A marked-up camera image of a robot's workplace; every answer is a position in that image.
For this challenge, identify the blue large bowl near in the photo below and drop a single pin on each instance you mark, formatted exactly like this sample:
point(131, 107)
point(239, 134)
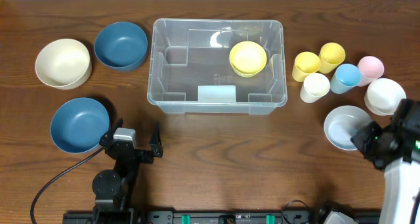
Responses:
point(78, 125)

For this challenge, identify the light blue small bowl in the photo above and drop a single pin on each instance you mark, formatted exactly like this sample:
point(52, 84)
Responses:
point(342, 123)

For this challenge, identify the white small bowl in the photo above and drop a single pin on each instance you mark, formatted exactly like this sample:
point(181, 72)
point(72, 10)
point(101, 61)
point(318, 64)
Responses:
point(383, 96)

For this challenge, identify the yellow cup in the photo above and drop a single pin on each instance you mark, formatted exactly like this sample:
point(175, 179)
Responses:
point(331, 55)
point(305, 63)

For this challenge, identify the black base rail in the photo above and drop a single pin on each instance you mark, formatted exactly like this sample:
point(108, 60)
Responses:
point(168, 217)

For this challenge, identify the cream large bowl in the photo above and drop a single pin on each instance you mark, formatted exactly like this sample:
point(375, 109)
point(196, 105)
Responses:
point(63, 64)

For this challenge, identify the cream cup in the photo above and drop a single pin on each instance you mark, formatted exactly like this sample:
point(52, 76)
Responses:
point(314, 87)

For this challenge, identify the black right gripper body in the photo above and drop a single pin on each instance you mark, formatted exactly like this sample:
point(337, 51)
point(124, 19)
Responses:
point(371, 142)

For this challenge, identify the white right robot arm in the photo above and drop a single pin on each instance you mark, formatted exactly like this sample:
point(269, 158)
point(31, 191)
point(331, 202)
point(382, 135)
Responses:
point(401, 200)

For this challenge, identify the light blue cup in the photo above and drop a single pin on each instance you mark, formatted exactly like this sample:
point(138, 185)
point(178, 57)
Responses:
point(345, 78)

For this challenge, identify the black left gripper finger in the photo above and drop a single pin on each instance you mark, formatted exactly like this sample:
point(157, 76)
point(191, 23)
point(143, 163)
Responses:
point(155, 143)
point(107, 140)

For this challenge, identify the clear plastic storage bin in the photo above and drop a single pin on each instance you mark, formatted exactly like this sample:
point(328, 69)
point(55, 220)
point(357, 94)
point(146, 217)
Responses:
point(190, 71)

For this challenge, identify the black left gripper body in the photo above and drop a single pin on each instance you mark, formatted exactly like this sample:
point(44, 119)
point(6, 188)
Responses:
point(141, 158)

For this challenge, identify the pink cup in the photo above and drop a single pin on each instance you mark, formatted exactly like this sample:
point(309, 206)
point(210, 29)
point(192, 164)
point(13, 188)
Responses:
point(371, 69)

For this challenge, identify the blue large bowl far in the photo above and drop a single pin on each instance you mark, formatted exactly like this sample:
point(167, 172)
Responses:
point(122, 46)

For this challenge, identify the blue large bowl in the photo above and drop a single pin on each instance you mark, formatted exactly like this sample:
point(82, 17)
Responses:
point(78, 125)
point(122, 46)

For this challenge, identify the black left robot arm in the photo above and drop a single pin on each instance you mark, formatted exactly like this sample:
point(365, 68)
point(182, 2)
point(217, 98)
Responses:
point(113, 188)

